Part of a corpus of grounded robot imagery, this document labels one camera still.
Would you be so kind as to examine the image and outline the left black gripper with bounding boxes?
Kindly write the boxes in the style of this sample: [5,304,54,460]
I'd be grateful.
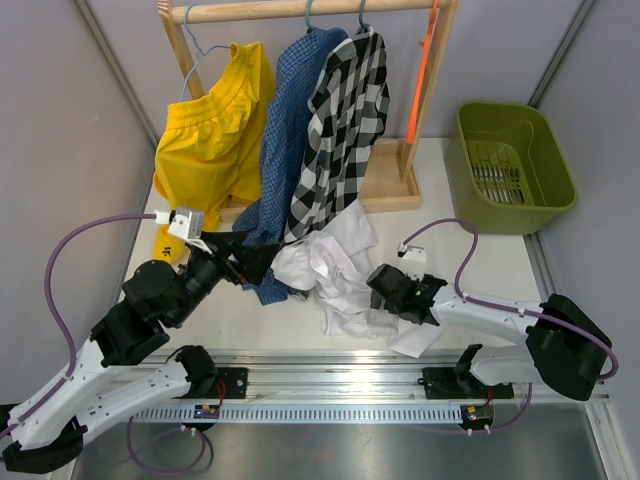
[169,231,281,327]

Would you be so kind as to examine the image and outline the orange hanger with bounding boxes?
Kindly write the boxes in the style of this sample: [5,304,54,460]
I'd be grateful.
[405,0,439,144]

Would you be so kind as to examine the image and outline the black white checked shirt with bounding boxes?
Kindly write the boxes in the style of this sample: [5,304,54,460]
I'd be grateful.
[284,28,390,242]

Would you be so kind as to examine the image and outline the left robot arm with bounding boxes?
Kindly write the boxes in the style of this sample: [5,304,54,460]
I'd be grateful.
[1,232,283,474]

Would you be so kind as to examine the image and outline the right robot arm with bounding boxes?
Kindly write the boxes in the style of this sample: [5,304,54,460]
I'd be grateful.
[367,264,612,401]

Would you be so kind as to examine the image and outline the blue checked shirt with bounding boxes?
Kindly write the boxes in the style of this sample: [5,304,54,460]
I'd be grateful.
[232,27,350,307]

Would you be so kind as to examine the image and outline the teal hanger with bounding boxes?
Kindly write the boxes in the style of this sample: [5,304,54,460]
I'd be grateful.
[304,0,316,33]

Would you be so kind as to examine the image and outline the grey blue hanger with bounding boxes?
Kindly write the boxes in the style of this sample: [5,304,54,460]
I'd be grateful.
[357,0,371,34]

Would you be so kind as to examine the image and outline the yellow garment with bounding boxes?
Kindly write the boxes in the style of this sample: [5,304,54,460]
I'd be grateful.
[153,42,275,232]

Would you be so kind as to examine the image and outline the wooden clothes rack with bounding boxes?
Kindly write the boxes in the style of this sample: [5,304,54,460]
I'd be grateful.
[157,0,459,213]

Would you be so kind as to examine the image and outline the green plastic basket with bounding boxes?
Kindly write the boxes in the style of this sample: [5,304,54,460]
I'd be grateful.
[444,101,578,235]

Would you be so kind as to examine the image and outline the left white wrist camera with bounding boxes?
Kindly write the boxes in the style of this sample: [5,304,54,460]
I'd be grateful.
[154,207,213,255]

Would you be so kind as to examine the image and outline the aluminium mounting rail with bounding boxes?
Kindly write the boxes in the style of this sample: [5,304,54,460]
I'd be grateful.
[67,348,614,406]

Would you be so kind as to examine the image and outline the white slotted cable duct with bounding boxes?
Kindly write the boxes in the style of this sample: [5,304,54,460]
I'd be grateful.
[133,403,462,425]

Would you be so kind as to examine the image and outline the light blue wire hanger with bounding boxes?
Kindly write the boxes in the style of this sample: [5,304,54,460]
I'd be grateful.
[180,3,231,101]

